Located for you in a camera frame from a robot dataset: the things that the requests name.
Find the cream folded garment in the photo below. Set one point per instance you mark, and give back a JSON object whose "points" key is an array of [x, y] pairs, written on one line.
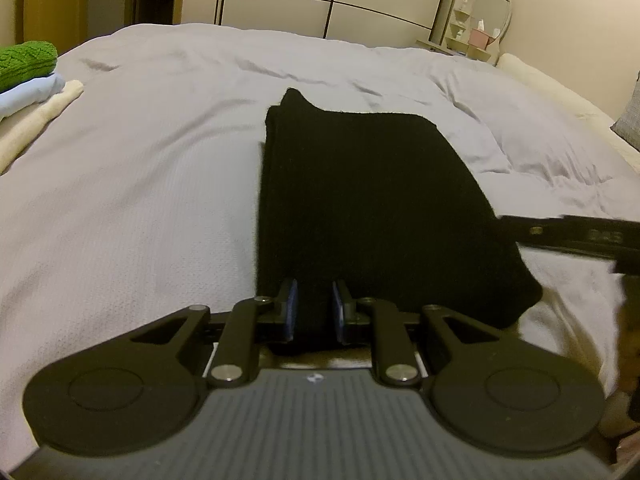
{"points": [[35, 125]]}

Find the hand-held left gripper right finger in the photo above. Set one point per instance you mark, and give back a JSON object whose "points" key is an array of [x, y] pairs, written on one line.
{"points": [[340, 310]]}

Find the white vanity table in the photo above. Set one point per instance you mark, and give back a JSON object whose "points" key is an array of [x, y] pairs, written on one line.
{"points": [[450, 50]]}

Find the light blue folded garment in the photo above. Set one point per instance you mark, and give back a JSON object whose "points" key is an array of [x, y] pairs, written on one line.
{"points": [[30, 97]]}

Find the white pillow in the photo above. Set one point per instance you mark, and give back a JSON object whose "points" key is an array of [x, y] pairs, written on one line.
{"points": [[560, 100]]}

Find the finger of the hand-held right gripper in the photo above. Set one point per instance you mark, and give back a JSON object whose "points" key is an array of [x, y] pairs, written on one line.
{"points": [[532, 231]]}

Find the white panelled wardrobe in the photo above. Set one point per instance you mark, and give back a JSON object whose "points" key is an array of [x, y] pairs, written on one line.
{"points": [[310, 0]]}

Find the pink tissue box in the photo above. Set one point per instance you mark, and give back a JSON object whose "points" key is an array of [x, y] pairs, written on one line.
{"points": [[481, 35]]}

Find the wooden door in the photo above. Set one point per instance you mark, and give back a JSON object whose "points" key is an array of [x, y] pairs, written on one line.
{"points": [[75, 0]]}

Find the green folded knit sweater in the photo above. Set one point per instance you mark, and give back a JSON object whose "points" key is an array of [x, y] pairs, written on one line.
{"points": [[25, 62]]}

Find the round vanity mirror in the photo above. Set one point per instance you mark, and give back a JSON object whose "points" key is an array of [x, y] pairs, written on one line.
{"points": [[492, 5]]}

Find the tiered desk organizer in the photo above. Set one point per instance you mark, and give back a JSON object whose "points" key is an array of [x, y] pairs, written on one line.
{"points": [[459, 25]]}

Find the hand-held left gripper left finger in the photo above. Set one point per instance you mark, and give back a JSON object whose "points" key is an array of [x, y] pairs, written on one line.
{"points": [[291, 310]]}

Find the pale grey duvet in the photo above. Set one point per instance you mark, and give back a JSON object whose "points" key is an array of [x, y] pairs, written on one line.
{"points": [[125, 185]]}

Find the grey checked cushion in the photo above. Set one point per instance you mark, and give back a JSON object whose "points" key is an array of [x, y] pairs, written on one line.
{"points": [[629, 120]]}

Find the black knit cardigan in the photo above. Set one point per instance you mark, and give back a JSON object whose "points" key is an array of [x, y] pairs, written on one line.
{"points": [[360, 185]]}

